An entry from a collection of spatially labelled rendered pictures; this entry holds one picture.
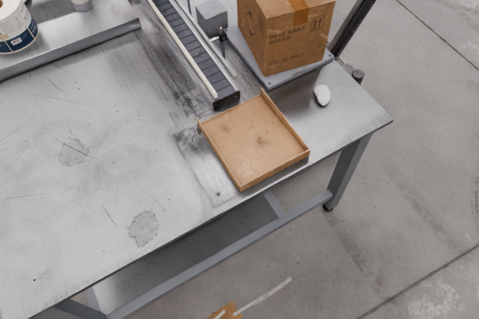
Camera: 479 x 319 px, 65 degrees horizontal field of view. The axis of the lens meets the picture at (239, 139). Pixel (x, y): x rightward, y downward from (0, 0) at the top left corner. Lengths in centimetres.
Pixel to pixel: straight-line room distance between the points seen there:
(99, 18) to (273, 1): 77
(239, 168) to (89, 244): 50
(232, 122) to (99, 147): 46
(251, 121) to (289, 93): 19
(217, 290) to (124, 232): 86
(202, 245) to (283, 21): 103
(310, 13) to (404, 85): 150
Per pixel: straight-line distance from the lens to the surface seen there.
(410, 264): 211
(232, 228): 178
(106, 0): 181
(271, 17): 123
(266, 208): 181
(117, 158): 131
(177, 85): 144
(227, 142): 126
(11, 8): 167
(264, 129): 129
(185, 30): 157
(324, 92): 137
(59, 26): 175
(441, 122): 259
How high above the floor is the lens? 190
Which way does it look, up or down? 57 degrees down
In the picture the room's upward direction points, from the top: 3 degrees counter-clockwise
